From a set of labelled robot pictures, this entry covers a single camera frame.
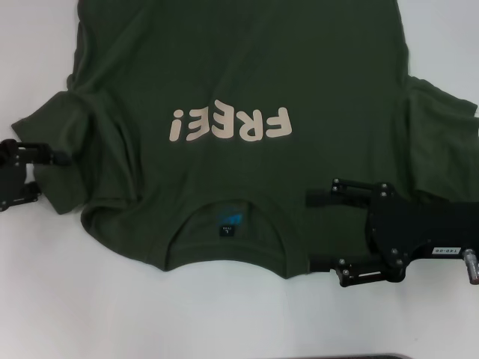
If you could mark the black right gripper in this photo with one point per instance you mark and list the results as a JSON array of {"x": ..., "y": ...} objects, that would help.
[{"x": 411, "y": 224}]

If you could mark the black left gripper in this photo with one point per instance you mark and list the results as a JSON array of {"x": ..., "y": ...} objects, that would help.
[{"x": 9, "y": 187}]

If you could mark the dark green FREE t-shirt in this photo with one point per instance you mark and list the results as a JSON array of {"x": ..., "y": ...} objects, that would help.
[{"x": 224, "y": 75}]

